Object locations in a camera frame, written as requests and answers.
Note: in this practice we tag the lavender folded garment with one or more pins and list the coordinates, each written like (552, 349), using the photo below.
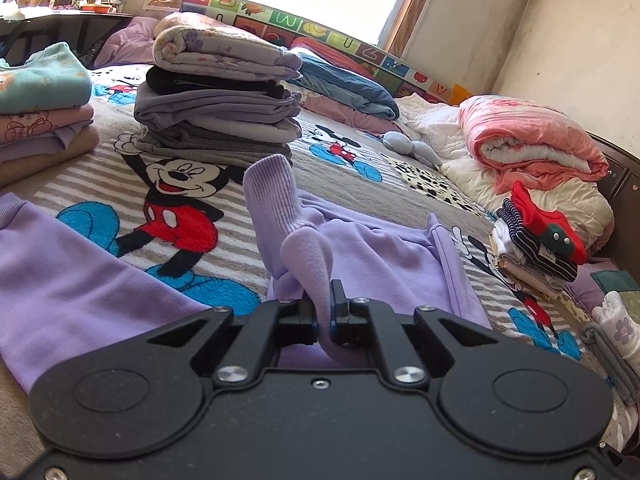
(30, 147)

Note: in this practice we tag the lavender sweater with black trim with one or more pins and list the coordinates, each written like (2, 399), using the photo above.
(75, 280)

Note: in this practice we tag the white quilt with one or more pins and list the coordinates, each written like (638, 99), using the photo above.
(430, 115)

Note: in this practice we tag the beige pink folded garment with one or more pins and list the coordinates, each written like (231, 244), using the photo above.
(530, 280)

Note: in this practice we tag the lavender pillow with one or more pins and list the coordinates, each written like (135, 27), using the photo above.
(125, 40)

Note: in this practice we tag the navy striped folded garment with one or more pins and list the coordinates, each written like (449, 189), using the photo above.
(520, 240)

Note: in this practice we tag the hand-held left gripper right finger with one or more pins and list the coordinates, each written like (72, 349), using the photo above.
(337, 310)

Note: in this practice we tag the red and green sweater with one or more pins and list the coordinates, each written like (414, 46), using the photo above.
(530, 210)

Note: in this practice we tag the blue folded blanket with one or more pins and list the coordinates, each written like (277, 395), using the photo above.
(350, 85)

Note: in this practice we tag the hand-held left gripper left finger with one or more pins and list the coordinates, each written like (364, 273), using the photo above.
(300, 322)

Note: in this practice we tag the light blue plush toy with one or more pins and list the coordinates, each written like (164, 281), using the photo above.
(410, 145)

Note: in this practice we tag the folded floral blanket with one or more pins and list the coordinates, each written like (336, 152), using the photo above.
(220, 45)

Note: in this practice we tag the white folded garment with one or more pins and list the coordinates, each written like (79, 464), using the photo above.
(502, 240)

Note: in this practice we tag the colourful alphabet mat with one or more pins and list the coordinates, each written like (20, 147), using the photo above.
(280, 22)

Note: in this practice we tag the cream quilt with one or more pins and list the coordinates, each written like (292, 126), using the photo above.
(585, 210)

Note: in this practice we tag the pink floral bedding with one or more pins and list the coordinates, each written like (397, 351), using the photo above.
(340, 112)

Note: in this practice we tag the stack of grey folded clothes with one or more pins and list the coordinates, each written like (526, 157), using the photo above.
(215, 110)

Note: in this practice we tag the pink folded shirt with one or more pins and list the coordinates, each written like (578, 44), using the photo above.
(40, 122)

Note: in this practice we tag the pink folded quilt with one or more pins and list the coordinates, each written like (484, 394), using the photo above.
(525, 130)

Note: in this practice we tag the red folded blanket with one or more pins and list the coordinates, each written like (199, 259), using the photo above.
(325, 52)

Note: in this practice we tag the dark wooden headboard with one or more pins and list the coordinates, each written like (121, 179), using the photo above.
(625, 200)

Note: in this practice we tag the teal folded sweater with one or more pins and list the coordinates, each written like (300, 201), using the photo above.
(45, 80)

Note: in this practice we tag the black desk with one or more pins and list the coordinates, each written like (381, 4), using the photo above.
(65, 22)

